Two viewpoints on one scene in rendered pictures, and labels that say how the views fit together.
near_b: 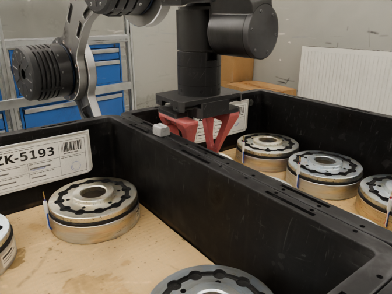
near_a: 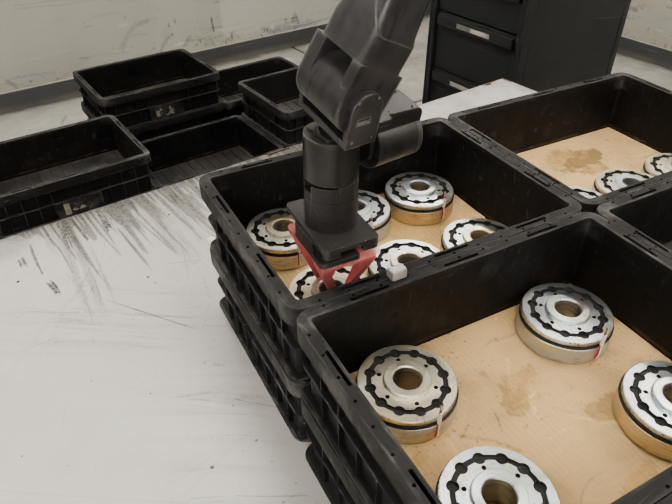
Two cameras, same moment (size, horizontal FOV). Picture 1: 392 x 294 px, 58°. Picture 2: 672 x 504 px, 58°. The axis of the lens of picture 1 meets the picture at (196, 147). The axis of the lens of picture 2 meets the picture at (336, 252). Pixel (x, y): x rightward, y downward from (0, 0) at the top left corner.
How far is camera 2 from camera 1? 0.70 m
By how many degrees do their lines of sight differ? 70
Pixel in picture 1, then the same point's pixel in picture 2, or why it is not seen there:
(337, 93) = not seen: outside the picture
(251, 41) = (417, 142)
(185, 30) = (352, 162)
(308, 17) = not seen: outside the picture
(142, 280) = (506, 363)
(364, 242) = (581, 217)
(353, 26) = not seen: outside the picture
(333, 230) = (571, 223)
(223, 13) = (391, 128)
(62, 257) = (476, 423)
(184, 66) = (349, 200)
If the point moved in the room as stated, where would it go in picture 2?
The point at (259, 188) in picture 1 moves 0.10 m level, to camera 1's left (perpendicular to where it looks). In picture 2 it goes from (522, 237) to (530, 295)
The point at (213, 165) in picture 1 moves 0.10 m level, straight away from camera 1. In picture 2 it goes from (483, 252) to (392, 240)
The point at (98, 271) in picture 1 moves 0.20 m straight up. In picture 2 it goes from (496, 392) to (534, 238)
